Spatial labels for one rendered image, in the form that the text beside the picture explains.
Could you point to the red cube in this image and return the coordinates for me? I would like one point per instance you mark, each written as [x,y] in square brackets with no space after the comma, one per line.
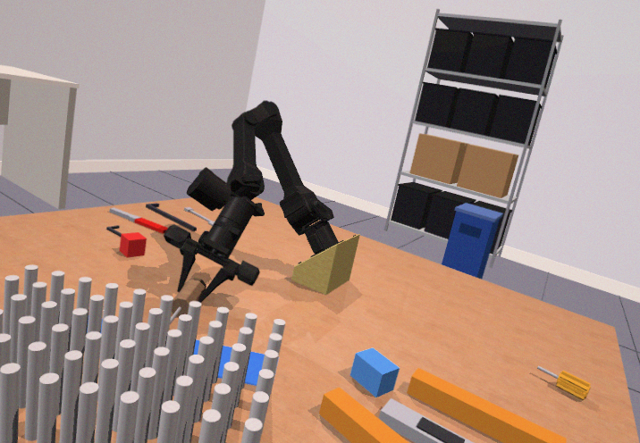
[132,244]

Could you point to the blue flat strip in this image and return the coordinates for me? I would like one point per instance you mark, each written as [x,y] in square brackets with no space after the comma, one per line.
[254,364]

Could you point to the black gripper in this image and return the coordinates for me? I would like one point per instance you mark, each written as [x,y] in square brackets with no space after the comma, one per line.
[217,246]

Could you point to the orange long bar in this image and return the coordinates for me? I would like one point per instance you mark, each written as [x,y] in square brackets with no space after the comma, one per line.
[480,414]
[354,421]

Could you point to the white flat bar with dark grey inlay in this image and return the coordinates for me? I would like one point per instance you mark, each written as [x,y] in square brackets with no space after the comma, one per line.
[414,426]

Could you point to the yellow-handled screwdriver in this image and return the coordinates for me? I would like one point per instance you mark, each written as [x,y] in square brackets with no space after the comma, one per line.
[570,383]

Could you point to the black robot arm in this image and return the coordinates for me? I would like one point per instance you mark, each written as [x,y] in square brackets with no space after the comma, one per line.
[300,205]

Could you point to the blue block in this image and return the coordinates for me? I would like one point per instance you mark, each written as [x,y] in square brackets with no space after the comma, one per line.
[374,372]

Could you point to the white forked hook tool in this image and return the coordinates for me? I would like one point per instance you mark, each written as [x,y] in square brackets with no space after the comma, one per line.
[188,209]

